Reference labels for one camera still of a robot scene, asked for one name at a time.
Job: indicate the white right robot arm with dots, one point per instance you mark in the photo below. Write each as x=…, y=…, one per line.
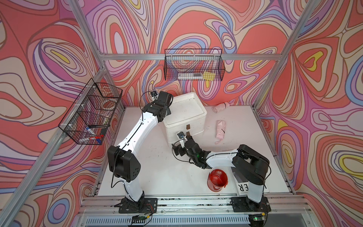
x=245, y=160

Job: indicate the black wire basket back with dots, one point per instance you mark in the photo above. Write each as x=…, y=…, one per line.
x=190, y=63

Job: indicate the red metal bucket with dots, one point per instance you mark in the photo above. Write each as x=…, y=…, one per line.
x=217, y=180

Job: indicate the white drawer cabinet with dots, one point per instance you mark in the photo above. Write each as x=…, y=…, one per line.
x=185, y=109

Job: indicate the white LOVER book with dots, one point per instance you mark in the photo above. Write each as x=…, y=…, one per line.
x=242, y=185

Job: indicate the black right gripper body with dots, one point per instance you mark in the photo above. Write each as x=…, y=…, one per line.
x=181, y=151

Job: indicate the yellow item in basket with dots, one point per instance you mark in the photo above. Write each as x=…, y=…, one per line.
x=209, y=76

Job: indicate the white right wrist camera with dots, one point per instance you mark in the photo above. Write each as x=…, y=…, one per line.
x=182, y=136

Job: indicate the black wire basket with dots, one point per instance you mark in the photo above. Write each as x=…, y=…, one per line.
x=91, y=114
x=190, y=63

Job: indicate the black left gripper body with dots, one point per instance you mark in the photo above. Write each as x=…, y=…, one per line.
x=167, y=111

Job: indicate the black wire basket left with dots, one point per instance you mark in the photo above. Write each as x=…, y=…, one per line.
x=91, y=114

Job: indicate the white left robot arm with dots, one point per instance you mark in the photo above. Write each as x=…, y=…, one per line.
x=123, y=159

